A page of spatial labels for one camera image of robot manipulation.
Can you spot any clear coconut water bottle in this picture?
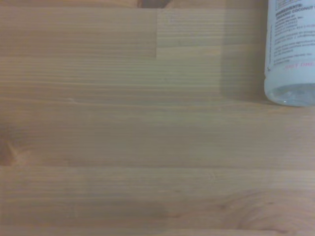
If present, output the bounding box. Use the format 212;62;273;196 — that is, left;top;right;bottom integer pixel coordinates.
263;0;315;108

